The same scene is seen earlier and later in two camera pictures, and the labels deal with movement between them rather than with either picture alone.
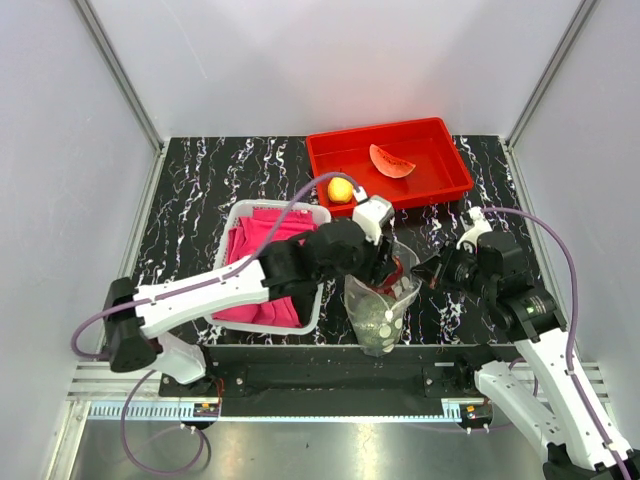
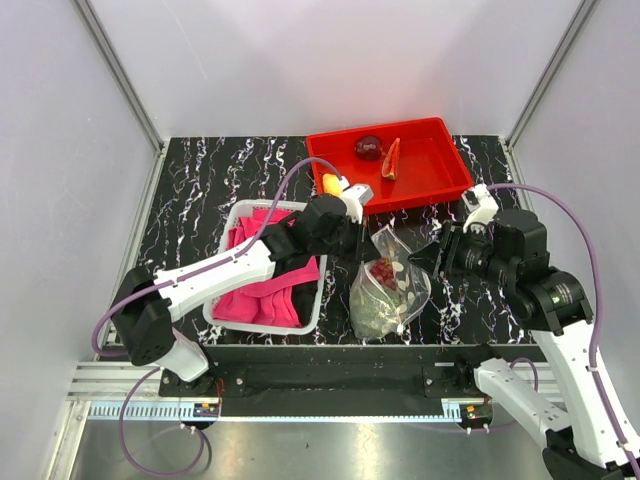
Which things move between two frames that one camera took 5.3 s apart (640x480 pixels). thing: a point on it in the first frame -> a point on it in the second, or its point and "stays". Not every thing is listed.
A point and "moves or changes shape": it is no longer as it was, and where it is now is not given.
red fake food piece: [389, 164] moves or changes shape
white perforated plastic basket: [237, 209] stays
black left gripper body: [369, 259] -> [346, 240]
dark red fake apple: [386, 287] -> [368, 147]
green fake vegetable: [377, 321] moves or changes shape
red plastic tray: [410, 163] stays
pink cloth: [245, 241] stays
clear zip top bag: [376, 312] moves or changes shape
